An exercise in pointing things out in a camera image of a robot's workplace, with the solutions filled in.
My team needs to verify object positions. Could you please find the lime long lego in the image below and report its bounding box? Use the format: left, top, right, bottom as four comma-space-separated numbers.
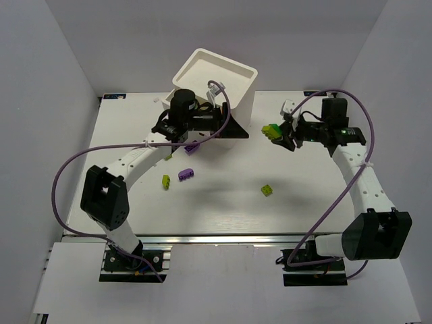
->
161, 174, 171, 190
261, 124, 281, 140

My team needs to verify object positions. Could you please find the white drawer cabinet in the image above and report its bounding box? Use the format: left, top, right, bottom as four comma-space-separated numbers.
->
161, 48, 258, 130

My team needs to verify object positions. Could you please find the green square lego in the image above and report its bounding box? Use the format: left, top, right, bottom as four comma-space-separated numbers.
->
269, 124, 282, 139

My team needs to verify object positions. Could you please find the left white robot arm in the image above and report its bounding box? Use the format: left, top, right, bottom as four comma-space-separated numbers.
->
80, 81, 249, 259

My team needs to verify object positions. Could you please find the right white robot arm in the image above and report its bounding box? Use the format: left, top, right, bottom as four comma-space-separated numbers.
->
267, 98, 412, 267

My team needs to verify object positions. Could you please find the purple rectangular lego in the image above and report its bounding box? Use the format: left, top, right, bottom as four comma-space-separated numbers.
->
184, 144, 200, 155

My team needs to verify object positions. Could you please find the right blue label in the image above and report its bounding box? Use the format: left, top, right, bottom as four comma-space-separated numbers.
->
303, 90, 327, 97

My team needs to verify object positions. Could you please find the blue label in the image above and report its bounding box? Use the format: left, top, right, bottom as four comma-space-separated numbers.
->
303, 90, 327, 97
103, 94, 126, 100

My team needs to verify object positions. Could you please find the lime square lego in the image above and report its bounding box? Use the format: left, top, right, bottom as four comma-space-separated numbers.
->
261, 184, 273, 197

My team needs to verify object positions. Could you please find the purple rounded lego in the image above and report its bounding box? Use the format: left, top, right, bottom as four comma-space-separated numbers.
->
178, 168, 194, 182

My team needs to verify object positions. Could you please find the left blue label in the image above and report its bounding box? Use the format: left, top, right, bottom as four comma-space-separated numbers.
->
103, 94, 126, 100

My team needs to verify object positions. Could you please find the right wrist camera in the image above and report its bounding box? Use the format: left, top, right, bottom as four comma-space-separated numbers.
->
280, 99, 301, 130

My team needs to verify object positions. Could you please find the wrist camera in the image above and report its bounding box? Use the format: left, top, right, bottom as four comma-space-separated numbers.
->
280, 99, 301, 130
206, 80, 225, 107

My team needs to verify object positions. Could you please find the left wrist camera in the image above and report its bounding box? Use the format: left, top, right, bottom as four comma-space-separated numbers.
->
206, 80, 225, 107

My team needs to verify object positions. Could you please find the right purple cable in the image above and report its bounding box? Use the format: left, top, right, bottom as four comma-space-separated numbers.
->
286, 88, 375, 280

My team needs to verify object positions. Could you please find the purple cable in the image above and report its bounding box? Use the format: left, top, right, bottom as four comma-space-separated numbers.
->
51, 80, 232, 283
286, 88, 375, 280

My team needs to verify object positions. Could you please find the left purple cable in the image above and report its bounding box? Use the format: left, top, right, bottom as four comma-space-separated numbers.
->
51, 80, 232, 283

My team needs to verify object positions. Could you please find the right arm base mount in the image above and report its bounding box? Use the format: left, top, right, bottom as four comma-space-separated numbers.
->
275, 249, 348, 287

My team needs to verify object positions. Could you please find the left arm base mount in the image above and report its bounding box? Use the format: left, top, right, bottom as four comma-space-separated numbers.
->
99, 244, 171, 284

